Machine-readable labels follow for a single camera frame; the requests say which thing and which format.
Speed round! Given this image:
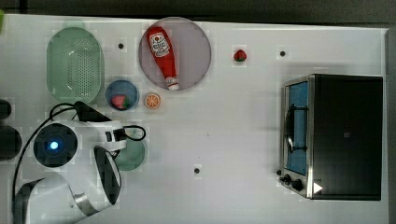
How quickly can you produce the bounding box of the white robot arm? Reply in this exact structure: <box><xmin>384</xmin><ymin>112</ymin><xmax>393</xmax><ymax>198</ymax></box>
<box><xmin>11</xmin><ymin>102</ymin><xmax>126</xmax><ymax>224</ymax></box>

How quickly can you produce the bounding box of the green mug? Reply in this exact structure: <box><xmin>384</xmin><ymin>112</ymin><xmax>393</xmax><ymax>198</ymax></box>
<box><xmin>115</xmin><ymin>129</ymin><xmax>146</xmax><ymax>171</ymax></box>

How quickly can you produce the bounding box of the orange slice toy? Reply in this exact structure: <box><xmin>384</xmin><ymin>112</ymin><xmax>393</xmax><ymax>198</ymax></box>
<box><xmin>144</xmin><ymin>93</ymin><xmax>162</xmax><ymax>109</ymax></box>

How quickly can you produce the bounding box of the grey round plate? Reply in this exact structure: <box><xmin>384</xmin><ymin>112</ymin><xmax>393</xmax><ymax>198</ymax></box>
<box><xmin>138</xmin><ymin>17</ymin><xmax>211</xmax><ymax>91</ymax></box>

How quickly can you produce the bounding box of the red strawberry toy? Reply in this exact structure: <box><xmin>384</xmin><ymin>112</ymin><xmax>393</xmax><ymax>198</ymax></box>
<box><xmin>233</xmin><ymin>49</ymin><xmax>248</xmax><ymax>62</ymax></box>

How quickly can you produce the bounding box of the red ketchup bottle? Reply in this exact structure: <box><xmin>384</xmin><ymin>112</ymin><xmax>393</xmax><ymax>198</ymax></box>
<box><xmin>147</xmin><ymin>26</ymin><xmax>179</xmax><ymax>91</ymax></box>

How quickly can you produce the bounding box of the strawberry toy in bowl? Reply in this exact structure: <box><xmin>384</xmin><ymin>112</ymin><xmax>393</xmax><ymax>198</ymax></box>
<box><xmin>111</xmin><ymin>94</ymin><xmax>130</xmax><ymax>110</ymax></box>

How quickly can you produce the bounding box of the blue bowl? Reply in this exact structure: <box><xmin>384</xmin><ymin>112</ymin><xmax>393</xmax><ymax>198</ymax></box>
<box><xmin>105</xmin><ymin>79</ymin><xmax>140</xmax><ymax>111</ymax></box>

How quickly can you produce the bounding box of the silver toaster oven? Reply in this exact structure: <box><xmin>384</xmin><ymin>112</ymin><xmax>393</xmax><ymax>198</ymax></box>
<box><xmin>276</xmin><ymin>74</ymin><xmax>383</xmax><ymax>201</ymax></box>

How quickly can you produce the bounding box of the green colander basket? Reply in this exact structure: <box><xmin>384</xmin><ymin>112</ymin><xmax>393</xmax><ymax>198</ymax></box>
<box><xmin>47</xmin><ymin>27</ymin><xmax>105</xmax><ymax>104</ymax></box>

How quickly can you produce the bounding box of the small black cylinder object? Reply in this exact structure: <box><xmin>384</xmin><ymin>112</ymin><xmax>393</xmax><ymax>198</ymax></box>
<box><xmin>0</xmin><ymin>99</ymin><xmax>12</xmax><ymax>119</ymax></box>

